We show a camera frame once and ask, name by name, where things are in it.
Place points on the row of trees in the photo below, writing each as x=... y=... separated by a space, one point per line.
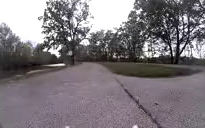
x=113 y=46

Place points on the grey asphalt road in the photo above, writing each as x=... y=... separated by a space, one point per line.
x=83 y=96

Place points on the grass island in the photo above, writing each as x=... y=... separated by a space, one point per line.
x=146 y=69

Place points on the tall bare-branched tree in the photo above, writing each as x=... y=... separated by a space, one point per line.
x=70 y=30

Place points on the large dark tree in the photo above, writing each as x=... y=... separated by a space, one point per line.
x=175 y=26

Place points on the dark grass verge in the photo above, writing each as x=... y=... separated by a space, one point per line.
x=16 y=72

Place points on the wood of dark trees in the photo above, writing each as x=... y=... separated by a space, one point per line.
x=13 y=50

